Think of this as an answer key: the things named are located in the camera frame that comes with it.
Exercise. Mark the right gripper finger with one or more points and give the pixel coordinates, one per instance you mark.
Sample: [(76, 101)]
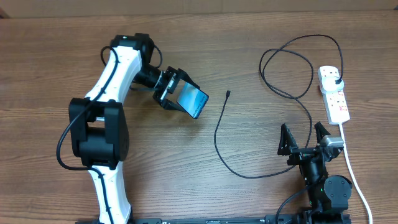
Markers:
[(287, 143), (321, 132)]

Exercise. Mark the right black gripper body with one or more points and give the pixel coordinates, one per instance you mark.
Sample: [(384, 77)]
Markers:
[(300, 154)]

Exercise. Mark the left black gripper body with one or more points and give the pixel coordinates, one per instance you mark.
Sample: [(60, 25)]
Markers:
[(167, 81)]

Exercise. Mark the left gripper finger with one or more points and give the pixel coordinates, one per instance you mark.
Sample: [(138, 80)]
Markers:
[(170, 105), (185, 77)]

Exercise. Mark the Samsung Galaxy smartphone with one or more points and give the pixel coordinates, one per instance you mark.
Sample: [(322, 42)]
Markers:
[(192, 100)]

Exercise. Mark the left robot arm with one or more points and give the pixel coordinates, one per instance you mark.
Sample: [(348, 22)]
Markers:
[(98, 127)]

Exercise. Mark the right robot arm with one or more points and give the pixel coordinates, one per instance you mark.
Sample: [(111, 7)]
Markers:
[(328, 194)]

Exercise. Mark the white USB charger plug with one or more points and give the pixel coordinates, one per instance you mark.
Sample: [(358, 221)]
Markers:
[(329, 85)]

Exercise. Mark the white power strip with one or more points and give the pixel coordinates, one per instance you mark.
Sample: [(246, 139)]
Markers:
[(335, 102)]

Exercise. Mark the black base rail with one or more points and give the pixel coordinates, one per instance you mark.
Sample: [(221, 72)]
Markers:
[(268, 219)]

